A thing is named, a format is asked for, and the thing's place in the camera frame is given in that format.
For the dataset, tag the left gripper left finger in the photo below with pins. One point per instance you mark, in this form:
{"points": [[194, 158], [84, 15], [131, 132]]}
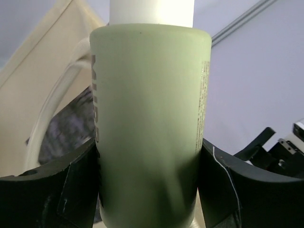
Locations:
{"points": [[60, 194]]}

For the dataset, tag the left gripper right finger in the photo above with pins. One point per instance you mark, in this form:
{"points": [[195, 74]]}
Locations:
{"points": [[229, 186]]}

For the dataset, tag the pale green bottle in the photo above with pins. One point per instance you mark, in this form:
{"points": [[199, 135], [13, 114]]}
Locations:
{"points": [[150, 70]]}

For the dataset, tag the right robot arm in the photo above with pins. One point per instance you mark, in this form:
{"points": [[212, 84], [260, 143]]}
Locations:
{"points": [[286, 157]]}

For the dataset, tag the beige canvas tote bag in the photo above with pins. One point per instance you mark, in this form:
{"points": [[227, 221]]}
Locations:
{"points": [[30, 74]]}

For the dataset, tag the right frame post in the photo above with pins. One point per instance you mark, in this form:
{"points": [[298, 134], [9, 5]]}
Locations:
{"points": [[241, 20]]}

